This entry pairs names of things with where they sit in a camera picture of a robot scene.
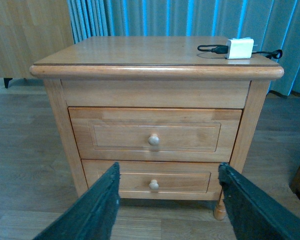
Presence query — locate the wooden drawer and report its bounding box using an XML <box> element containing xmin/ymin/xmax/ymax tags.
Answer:
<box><xmin>81</xmin><ymin>158</ymin><xmax>221</xmax><ymax>201</ymax></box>
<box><xmin>68</xmin><ymin>107</ymin><xmax>242</xmax><ymax>162</ymax></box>

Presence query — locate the light wood cabinet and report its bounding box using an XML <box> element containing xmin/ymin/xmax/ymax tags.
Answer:
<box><xmin>0</xmin><ymin>0</ymin><xmax>74</xmax><ymax>88</ymax></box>

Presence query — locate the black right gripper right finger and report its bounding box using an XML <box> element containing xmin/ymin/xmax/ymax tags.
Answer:
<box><xmin>218</xmin><ymin>162</ymin><xmax>300</xmax><ymax>240</ymax></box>

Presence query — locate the wooden nightstand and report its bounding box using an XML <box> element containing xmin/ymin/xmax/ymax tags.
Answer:
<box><xmin>30</xmin><ymin>36</ymin><xmax>284</xmax><ymax>220</ymax></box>

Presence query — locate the grey pleated curtain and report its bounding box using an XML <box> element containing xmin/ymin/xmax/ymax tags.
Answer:
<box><xmin>67</xmin><ymin>0</ymin><xmax>300</xmax><ymax>96</ymax></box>

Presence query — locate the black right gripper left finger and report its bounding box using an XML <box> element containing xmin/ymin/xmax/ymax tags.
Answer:
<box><xmin>34</xmin><ymin>162</ymin><xmax>120</xmax><ymax>240</ymax></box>

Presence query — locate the black cable on nightstand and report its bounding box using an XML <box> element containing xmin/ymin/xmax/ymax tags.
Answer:
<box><xmin>197</xmin><ymin>44</ymin><xmax>284</xmax><ymax>60</ymax></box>

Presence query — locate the white power adapter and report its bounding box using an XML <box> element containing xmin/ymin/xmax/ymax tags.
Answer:
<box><xmin>225</xmin><ymin>37</ymin><xmax>254</xmax><ymax>60</ymax></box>

